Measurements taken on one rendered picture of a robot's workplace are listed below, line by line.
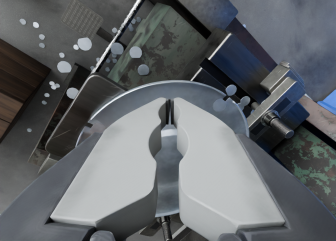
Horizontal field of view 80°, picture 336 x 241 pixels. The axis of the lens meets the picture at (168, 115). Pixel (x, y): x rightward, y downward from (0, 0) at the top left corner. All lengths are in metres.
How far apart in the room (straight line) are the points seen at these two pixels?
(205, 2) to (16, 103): 0.66
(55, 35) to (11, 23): 0.16
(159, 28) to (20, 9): 0.79
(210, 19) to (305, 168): 0.38
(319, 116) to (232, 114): 0.34
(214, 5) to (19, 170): 1.40
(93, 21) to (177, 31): 0.52
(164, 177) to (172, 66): 0.21
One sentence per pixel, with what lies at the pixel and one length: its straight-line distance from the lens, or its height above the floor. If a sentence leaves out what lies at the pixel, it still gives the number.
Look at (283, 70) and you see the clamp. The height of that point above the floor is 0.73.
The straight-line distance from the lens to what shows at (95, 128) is 0.30.
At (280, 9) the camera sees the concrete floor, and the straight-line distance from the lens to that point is 1.31.
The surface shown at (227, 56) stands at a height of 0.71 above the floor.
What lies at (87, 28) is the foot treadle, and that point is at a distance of 0.88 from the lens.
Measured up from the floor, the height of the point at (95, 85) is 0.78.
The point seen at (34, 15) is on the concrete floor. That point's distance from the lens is 1.09.
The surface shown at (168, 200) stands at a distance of 0.43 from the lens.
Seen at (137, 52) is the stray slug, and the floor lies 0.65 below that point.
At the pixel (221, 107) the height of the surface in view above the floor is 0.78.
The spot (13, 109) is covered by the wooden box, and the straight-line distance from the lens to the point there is 0.84.
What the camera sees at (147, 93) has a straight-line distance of 0.27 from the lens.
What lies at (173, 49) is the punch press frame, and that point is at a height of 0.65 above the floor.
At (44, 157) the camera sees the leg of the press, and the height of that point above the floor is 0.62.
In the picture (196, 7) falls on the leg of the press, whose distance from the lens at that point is 0.41.
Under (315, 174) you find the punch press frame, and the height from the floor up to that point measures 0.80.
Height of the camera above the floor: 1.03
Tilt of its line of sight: 56 degrees down
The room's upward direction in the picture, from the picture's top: 158 degrees clockwise
